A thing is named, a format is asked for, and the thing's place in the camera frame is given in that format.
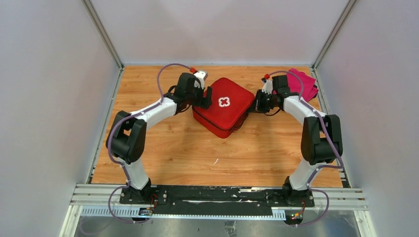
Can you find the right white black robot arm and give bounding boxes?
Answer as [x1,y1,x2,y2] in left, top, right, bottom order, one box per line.
[250,74,343,206]

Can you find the red black medicine kit case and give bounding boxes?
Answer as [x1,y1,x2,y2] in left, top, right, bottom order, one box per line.
[192,78,255,139]

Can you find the wrist white camera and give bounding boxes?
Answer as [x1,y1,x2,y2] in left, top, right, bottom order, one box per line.
[188,67,208,89]
[261,74,273,94]

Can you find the pink folded cloth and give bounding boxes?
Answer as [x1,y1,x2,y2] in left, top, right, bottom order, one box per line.
[287,68,319,102]

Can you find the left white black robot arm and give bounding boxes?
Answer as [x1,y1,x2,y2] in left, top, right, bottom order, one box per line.
[106,70,212,204]

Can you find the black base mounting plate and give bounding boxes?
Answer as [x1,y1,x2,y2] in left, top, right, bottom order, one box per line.
[119,185,314,216]

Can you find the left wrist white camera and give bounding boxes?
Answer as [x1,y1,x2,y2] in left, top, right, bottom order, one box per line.
[188,67,208,89]

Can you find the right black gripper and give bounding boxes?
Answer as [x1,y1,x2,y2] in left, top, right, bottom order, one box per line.
[247,89,277,114]

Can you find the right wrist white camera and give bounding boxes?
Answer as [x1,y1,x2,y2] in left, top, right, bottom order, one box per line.
[261,74,273,94]

